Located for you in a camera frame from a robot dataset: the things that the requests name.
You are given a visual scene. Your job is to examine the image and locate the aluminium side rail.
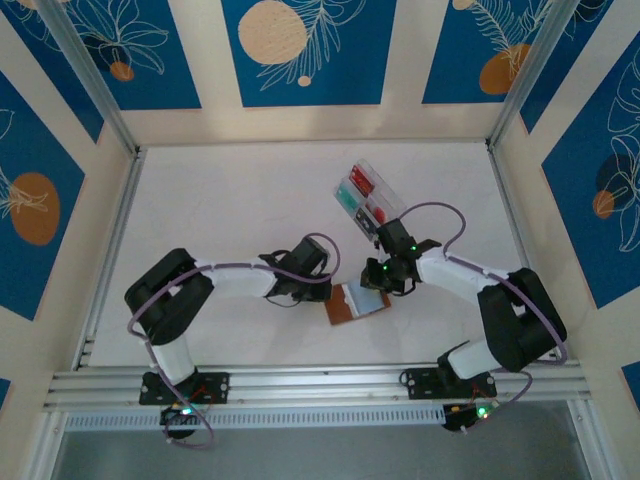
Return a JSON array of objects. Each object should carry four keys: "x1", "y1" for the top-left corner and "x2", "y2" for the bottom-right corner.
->
[
  {"x1": 72, "y1": 147, "x2": 149, "y2": 371},
  {"x1": 487, "y1": 144, "x2": 564, "y2": 361}
]

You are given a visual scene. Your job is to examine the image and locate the brown leather card holder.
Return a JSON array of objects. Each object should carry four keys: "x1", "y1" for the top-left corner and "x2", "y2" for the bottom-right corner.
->
[{"x1": 323, "y1": 281, "x2": 394, "y2": 327}]

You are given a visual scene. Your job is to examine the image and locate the aluminium frame post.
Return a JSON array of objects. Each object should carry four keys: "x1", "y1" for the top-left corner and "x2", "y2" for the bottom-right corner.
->
[
  {"x1": 37, "y1": 0, "x2": 141, "y2": 156},
  {"x1": 487, "y1": 0, "x2": 586, "y2": 149}
]

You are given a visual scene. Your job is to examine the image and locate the controller board with green light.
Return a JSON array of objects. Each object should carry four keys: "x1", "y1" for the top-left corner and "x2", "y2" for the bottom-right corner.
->
[
  {"x1": 442, "y1": 399, "x2": 501, "y2": 435},
  {"x1": 159, "y1": 403, "x2": 202, "y2": 441}
]

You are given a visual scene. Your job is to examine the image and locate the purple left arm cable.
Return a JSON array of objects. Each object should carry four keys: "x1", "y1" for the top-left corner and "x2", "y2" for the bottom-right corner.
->
[{"x1": 128, "y1": 232, "x2": 344, "y2": 449}]

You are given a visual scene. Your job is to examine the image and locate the teal card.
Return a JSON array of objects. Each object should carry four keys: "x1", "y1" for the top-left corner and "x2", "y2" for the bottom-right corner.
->
[{"x1": 335, "y1": 180, "x2": 362, "y2": 210}]

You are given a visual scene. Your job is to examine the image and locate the clear plastic card tray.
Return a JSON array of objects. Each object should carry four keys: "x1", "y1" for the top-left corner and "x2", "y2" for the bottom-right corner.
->
[{"x1": 332, "y1": 157, "x2": 407, "y2": 239}]

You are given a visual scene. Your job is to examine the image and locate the black card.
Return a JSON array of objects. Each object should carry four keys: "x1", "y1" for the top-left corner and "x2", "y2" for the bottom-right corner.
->
[{"x1": 353, "y1": 207, "x2": 377, "y2": 235}]

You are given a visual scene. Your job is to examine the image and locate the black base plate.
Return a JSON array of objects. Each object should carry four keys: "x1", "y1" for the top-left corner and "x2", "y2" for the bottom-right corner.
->
[
  {"x1": 401, "y1": 366, "x2": 499, "y2": 401},
  {"x1": 139, "y1": 370, "x2": 231, "y2": 406}
]

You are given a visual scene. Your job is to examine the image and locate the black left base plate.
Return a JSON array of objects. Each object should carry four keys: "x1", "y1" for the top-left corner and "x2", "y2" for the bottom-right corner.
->
[{"x1": 139, "y1": 370, "x2": 231, "y2": 406}]

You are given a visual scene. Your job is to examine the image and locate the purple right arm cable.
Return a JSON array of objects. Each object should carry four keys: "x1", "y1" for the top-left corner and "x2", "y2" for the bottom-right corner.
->
[{"x1": 397, "y1": 201, "x2": 570, "y2": 436}]

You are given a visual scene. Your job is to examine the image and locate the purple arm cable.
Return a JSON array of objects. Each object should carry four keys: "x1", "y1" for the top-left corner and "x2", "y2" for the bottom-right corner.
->
[
  {"x1": 397, "y1": 201, "x2": 570, "y2": 436},
  {"x1": 128, "y1": 232, "x2": 344, "y2": 449}
]

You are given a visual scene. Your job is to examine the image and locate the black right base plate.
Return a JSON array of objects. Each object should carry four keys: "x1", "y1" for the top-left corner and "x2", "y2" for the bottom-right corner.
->
[{"x1": 401, "y1": 366, "x2": 499, "y2": 401}]

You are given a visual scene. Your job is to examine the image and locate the long aluminium base rail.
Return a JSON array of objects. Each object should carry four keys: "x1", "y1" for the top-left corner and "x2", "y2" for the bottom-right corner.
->
[{"x1": 42, "y1": 362, "x2": 594, "y2": 412}]

